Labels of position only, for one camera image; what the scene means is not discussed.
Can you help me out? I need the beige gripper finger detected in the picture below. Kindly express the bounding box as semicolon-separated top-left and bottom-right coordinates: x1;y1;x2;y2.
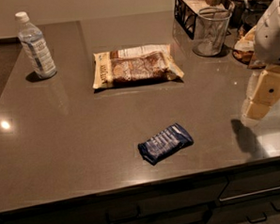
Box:
243;102;271;120

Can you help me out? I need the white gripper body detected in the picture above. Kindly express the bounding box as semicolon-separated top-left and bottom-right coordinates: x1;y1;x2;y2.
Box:
247;64;280;106

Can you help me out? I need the brown chip bag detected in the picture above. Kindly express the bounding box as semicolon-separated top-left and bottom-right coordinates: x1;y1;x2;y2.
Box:
93;44;184;88

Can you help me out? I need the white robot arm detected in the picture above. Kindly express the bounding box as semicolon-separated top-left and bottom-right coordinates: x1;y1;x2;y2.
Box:
241;0;280;121

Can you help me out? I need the blue rxbar wrapper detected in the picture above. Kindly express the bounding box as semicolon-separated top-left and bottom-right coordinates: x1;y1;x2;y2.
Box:
138;123;194;165

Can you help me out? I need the snack packet on plate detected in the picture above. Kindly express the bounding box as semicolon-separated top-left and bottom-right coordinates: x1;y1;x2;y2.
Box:
232;27;256;64

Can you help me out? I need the dark cabinet drawer front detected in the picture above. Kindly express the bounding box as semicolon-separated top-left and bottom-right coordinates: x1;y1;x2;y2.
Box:
219;168;280;204

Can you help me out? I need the clear plastic water bottle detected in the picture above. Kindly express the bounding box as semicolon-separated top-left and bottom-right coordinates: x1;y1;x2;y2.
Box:
14;11;57;79

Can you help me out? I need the wire mesh cup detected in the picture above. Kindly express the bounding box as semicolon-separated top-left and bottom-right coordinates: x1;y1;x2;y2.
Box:
192;7;232;56

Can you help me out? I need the black wire napkin holder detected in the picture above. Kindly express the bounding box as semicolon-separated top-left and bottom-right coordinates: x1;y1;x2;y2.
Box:
174;0;234;40

